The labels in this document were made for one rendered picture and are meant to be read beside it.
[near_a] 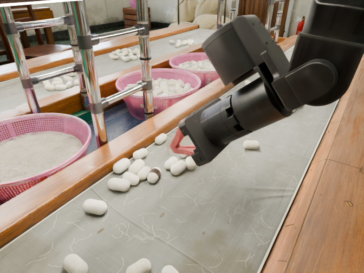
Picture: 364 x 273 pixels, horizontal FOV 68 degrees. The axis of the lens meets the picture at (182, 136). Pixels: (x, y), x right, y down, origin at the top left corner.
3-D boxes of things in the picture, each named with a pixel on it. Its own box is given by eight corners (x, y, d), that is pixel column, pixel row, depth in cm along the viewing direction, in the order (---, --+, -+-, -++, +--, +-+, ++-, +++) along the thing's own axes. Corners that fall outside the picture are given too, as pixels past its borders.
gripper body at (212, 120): (174, 126, 36) (213, 102, 31) (211, 102, 44) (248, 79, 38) (200, 167, 37) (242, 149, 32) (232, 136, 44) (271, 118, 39)
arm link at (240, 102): (292, 119, 29) (305, 103, 33) (259, 63, 29) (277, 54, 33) (241, 141, 34) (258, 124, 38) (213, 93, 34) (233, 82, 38)
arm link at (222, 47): (344, 88, 24) (351, 69, 30) (278, -28, 23) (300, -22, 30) (235, 137, 32) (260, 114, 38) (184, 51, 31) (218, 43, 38)
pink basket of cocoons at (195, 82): (205, 96, 99) (206, 71, 94) (191, 131, 77) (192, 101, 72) (136, 90, 104) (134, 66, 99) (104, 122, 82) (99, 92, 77)
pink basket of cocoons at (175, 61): (246, 81, 114) (249, 58, 109) (216, 102, 95) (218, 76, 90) (192, 70, 126) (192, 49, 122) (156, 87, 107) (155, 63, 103)
